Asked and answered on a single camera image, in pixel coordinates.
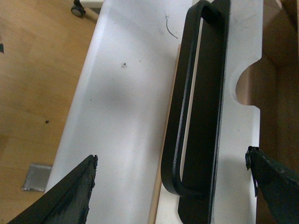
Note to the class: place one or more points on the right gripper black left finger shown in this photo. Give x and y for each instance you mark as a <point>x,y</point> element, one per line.
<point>67,202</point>

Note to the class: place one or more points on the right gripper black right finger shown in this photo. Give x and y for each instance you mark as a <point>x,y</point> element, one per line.
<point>278,183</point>

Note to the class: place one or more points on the white drawer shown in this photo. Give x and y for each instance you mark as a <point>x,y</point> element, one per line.
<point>236,86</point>

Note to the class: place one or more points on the wooden drawer cabinet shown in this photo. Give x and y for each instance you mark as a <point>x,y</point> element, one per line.
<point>158,181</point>

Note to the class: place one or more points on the silver floor plate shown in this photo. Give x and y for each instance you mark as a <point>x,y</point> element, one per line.
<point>37,177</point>

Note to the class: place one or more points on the caster wheel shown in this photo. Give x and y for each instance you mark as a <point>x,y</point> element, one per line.
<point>77,9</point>

